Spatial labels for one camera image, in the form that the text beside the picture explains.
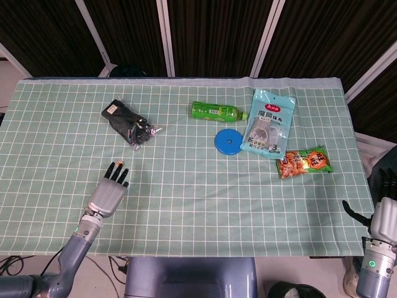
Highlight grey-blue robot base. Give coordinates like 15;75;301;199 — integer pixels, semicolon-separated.
123;256;259;298

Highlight white partition frame post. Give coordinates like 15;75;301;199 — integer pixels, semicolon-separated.
249;0;287;78
156;0;177;77
0;42;34;78
74;0;115;78
343;42;397;105

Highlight green checked tablecloth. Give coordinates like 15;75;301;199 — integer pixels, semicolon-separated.
0;76;376;258

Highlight black chair back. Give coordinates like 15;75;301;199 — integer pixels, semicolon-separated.
109;63;149;78

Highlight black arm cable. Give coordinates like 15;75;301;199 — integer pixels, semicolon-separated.
39;246;68;277

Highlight black floor cable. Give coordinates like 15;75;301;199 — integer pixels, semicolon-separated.
0;255;26;278

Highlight black plug cable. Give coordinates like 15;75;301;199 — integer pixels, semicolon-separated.
107;256;130;276

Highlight orange green snack bag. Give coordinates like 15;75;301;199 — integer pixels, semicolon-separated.
276;145;334;180

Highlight light blue snack pouch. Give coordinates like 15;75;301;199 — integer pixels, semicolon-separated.
240;88;297;161

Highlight blue round plastic disc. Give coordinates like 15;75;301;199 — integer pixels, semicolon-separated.
213;129;243;155

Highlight white metal rack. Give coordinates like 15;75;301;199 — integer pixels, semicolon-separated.
355;132;391;178

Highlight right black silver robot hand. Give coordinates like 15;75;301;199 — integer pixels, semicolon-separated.
342;169;397;246

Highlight black waste bin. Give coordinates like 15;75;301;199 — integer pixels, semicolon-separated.
267;281;326;298

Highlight green drink bottle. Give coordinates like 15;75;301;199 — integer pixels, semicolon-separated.
190;101;249;124

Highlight black items in clear bag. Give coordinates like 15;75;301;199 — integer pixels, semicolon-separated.
100;98;164;152

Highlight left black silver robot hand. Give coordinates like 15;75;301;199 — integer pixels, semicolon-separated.
86;161;130;218

